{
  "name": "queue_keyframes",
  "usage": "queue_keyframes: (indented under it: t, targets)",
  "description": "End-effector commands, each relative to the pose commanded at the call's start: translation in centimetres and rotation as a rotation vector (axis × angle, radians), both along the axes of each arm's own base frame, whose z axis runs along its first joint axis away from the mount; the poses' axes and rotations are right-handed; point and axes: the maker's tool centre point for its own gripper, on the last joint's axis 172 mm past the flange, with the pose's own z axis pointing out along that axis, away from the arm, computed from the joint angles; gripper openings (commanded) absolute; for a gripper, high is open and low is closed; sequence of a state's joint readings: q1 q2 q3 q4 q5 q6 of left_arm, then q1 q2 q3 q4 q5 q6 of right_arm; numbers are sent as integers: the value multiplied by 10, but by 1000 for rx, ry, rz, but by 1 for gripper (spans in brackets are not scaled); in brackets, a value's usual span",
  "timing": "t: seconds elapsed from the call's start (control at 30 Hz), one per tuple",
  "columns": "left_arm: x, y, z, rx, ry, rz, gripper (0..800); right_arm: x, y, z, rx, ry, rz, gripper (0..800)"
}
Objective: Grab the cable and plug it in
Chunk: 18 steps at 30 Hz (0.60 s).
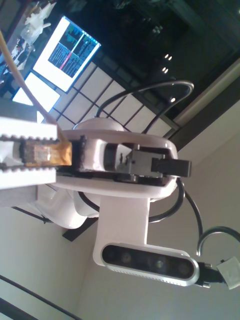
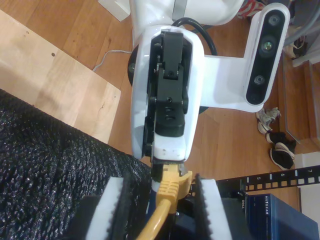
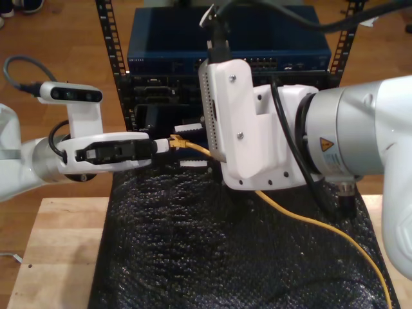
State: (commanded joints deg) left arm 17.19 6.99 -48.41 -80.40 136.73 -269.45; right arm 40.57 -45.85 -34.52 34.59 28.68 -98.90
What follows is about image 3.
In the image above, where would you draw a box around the yellow network cable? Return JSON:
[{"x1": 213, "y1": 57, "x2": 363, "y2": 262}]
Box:
[{"x1": 167, "y1": 134, "x2": 393, "y2": 309}]

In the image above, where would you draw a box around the black rack server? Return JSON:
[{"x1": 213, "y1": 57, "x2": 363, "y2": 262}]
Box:
[{"x1": 127, "y1": 73, "x2": 330, "y2": 106}]

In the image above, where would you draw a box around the black bubble wrap mat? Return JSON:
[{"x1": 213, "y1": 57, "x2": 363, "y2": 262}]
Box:
[{"x1": 87, "y1": 160, "x2": 402, "y2": 309}]

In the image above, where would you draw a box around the crumpled white paper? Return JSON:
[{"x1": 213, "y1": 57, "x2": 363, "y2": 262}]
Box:
[{"x1": 360, "y1": 15, "x2": 380, "y2": 28}]

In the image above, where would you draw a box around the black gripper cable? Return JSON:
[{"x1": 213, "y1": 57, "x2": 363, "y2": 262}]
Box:
[
  {"x1": 270, "y1": 73, "x2": 358, "y2": 223},
  {"x1": 48, "y1": 120, "x2": 70, "y2": 162}
]

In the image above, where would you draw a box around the black camera cable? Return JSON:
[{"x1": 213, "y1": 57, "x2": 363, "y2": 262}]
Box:
[{"x1": 198, "y1": 0, "x2": 412, "y2": 65}]

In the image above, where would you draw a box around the blue network switch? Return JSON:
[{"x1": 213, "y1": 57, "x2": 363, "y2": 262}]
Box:
[{"x1": 126, "y1": 6, "x2": 332, "y2": 77}]

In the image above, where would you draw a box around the black server rack frame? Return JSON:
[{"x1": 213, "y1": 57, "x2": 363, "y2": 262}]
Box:
[{"x1": 95, "y1": 0, "x2": 367, "y2": 143}]

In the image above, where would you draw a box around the grey flat ribbon cable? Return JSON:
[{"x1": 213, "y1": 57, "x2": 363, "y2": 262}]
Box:
[{"x1": 0, "y1": 252, "x2": 24, "y2": 263}]

